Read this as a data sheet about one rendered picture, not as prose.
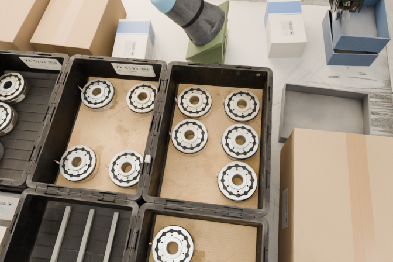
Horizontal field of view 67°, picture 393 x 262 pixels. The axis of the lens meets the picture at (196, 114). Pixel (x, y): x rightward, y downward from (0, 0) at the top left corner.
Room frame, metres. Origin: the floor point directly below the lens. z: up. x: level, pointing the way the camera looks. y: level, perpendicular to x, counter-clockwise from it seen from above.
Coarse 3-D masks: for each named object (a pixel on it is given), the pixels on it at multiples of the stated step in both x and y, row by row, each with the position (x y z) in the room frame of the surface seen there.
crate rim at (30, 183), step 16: (160, 64) 0.51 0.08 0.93; (64, 80) 0.51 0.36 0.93; (160, 80) 0.45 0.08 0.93; (160, 96) 0.40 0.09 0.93; (48, 128) 0.36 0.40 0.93; (32, 176) 0.24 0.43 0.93; (144, 176) 0.19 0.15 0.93; (80, 192) 0.18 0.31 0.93; (96, 192) 0.17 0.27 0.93; (112, 192) 0.16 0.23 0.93
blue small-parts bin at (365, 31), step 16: (368, 0) 0.70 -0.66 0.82; (384, 0) 0.66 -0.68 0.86; (352, 16) 0.67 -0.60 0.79; (368, 16) 0.65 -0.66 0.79; (384, 16) 0.60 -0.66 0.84; (336, 32) 0.59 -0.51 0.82; (352, 32) 0.60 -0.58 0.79; (368, 32) 0.59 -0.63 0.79; (384, 32) 0.55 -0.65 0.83; (336, 48) 0.55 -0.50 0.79; (352, 48) 0.53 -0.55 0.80; (368, 48) 0.52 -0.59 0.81
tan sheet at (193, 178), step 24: (216, 96) 0.42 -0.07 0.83; (216, 120) 0.34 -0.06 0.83; (216, 144) 0.27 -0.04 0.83; (240, 144) 0.26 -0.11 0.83; (168, 168) 0.23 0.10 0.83; (192, 168) 0.21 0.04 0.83; (216, 168) 0.20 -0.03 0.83; (168, 192) 0.16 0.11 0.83; (192, 192) 0.15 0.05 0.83; (216, 192) 0.14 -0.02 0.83
